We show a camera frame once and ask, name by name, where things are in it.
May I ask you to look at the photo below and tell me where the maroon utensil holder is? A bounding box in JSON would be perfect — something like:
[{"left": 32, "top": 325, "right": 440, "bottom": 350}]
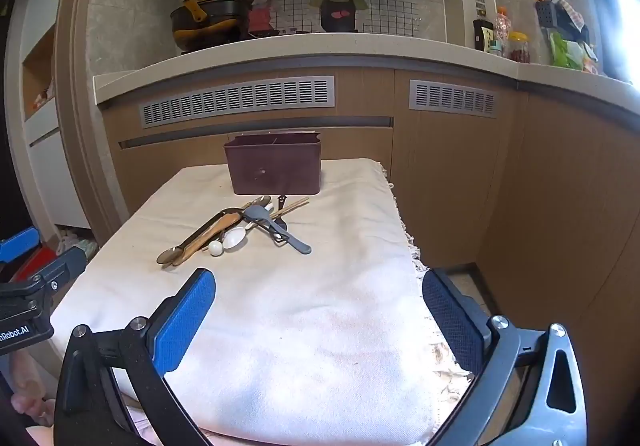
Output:
[{"left": 223, "top": 131, "right": 323, "bottom": 195}]

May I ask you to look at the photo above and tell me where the long bronze metal spoon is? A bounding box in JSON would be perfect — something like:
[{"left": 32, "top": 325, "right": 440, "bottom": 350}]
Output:
[{"left": 156, "top": 207, "right": 241, "bottom": 267}]

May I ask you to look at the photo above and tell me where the wide grey ventilation grille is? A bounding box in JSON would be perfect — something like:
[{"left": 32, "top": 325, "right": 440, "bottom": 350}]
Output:
[{"left": 140, "top": 76, "right": 335, "bottom": 129}]

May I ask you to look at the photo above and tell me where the person's left hand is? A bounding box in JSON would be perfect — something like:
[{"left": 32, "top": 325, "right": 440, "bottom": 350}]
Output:
[{"left": 9, "top": 356, "right": 57, "bottom": 428}]

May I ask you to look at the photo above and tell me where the red printed box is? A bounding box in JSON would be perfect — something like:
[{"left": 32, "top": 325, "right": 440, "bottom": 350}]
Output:
[{"left": 12, "top": 248, "right": 55, "bottom": 279}]

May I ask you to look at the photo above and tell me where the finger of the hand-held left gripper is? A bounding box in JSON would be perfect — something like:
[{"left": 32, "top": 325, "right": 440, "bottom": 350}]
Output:
[
  {"left": 0, "top": 227, "right": 40, "bottom": 263},
  {"left": 27, "top": 247, "right": 87, "bottom": 299}
]

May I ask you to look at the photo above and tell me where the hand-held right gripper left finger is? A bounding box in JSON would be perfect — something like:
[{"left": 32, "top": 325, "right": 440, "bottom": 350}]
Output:
[{"left": 54, "top": 268, "right": 217, "bottom": 446}]

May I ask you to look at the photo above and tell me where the white fringed tablecloth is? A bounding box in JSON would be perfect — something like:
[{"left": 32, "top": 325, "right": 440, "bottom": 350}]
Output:
[{"left": 50, "top": 157, "right": 476, "bottom": 446}]

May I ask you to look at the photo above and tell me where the green plastic bag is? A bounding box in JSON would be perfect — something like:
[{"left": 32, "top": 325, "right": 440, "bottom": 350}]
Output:
[{"left": 550, "top": 33, "right": 583, "bottom": 71}]

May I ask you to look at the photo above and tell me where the wooden spoon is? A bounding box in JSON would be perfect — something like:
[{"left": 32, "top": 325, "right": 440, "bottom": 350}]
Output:
[{"left": 165, "top": 212, "right": 243, "bottom": 269}]

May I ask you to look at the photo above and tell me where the red jar with yellow lid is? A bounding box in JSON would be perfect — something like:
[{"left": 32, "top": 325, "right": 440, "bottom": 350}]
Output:
[{"left": 509, "top": 32, "right": 530, "bottom": 64}]

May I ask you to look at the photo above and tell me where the black wall utensil rack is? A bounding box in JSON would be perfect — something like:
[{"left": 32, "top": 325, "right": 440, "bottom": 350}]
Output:
[{"left": 536, "top": 0, "right": 558, "bottom": 29}]

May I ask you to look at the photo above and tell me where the pale green shoe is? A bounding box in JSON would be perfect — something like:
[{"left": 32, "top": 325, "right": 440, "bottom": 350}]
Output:
[{"left": 55, "top": 230, "right": 98, "bottom": 263}]

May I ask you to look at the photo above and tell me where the short grey ventilation grille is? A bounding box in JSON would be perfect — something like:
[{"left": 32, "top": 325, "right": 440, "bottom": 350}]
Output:
[{"left": 409, "top": 80, "right": 498, "bottom": 119}]

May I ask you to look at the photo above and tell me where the grey-blue silicone spoon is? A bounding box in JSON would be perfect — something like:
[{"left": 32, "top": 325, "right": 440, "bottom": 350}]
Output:
[{"left": 242, "top": 205, "right": 312, "bottom": 255}]

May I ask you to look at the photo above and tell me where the black pot with yellow handles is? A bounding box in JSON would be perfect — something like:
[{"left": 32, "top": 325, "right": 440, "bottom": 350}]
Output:
[{"left": 170, "top": 0, "right": 252, "bottom": 51}]

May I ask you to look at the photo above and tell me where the clear plastic jar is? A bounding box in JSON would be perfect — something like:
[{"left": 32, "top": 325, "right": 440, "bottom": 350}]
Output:
[{"left": 495, "top": 8, "right": 512, "bottom": 44}]

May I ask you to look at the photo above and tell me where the white shelf cabinet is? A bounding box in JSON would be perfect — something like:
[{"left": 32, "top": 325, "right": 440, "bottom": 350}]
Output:
[{"left": 4, "top": 0, "right": 101, "bottom": 237}]

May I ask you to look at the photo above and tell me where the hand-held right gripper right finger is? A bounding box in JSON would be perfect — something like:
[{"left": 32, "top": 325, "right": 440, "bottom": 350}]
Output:
[{"left": 421, "top": 268, "right": 588, "bottom": 446}]

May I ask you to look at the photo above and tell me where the black metal fork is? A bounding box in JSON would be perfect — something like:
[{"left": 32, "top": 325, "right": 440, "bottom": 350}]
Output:
[{"left": 270, "top": 195, "right": 292, "bottom": 247}]

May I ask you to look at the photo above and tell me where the beige stone countertop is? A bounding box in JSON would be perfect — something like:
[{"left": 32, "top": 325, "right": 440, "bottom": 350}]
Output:
[{"left": 92, "top": 33, "right": 640, "bottom": 109}]

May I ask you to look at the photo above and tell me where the brown wooden cabinet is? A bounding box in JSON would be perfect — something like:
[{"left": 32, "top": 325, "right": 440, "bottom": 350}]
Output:
[{"left": 100, "top": 66, "right": 640, "bottom": 377}]

